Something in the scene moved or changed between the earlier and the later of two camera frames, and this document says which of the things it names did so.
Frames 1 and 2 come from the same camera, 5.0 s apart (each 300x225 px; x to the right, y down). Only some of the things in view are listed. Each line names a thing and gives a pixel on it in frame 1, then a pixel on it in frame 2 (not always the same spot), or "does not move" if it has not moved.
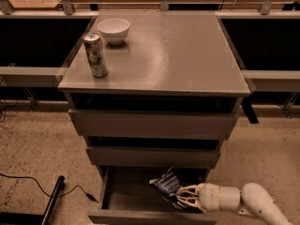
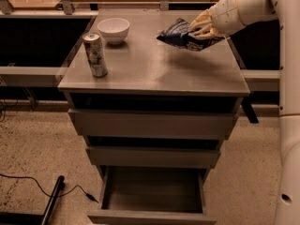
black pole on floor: [59, 187] does not move
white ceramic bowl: [114, 30] does not move
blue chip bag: [167, 184] → [173, 35]
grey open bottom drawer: [127, 197] does not move
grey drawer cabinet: [149, 92] does not move
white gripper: [208, 197] → [225, 15]
